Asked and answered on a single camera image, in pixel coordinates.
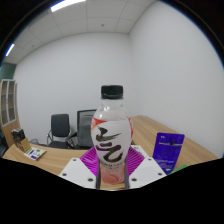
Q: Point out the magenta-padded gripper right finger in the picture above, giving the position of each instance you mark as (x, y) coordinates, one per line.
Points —
(146, 171)

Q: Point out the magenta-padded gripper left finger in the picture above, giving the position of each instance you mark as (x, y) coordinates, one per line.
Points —
(75, 171)

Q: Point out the clear pink drink bottle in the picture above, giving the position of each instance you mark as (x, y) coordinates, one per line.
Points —
(111, 133)

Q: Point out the purple standing pouch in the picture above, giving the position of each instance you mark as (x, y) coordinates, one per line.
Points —
(168, 150)

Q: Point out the black mesh office chair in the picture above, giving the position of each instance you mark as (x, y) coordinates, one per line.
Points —
(84, 128)

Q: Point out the grey office chair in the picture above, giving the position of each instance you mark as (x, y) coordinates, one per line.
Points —
(60, 128)

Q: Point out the black cardboard box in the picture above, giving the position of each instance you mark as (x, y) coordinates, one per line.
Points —
(18, 134)

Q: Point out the wooden glass-door cabinet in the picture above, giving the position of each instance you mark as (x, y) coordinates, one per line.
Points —
(8, 106)

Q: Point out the ceiling light panel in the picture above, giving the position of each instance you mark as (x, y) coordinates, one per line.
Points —
(66, 4)
(10, 50)

